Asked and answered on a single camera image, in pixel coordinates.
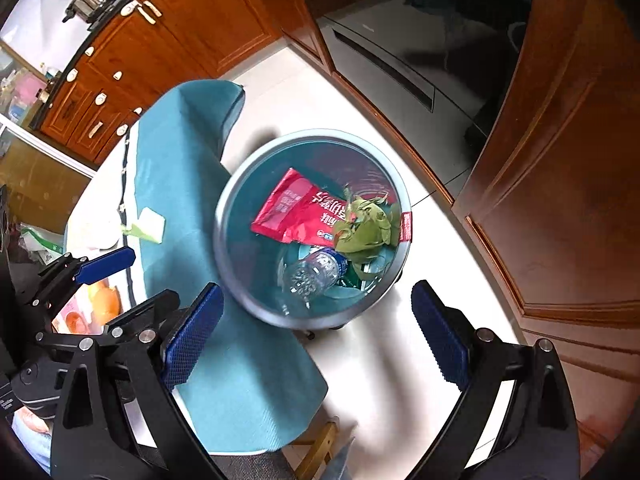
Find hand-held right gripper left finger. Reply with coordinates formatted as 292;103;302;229
50;282;226;480

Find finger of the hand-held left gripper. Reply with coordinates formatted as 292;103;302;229
19;246;137;312
34;290;181;350

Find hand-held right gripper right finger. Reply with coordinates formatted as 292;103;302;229
410;280;581;480

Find person's blue jeans leg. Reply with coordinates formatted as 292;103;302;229
10;407;54;480

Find white and green wrapper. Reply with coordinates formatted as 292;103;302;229
122;207;167;243

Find white green plastic bag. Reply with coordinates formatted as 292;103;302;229
17;225;66;267

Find crumpled green leaves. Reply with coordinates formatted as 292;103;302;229
332;187;403;264

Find teal and grey tablecloth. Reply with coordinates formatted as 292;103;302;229
50;80;331;456

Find glass door cabinet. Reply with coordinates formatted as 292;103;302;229
0;40;97;202

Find clear plastic bottle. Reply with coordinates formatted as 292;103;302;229
280;246;349;312

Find wooden stool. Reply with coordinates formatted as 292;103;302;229
282;420;351;480

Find red snack packet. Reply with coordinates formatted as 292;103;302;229
250;167;353;247

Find wooden cabinet door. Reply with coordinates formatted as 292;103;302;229
452;0;640;433

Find wooden kitchen cabinets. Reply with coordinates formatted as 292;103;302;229
37;0;332;166

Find built-in oven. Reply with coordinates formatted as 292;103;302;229
315;0;532;147

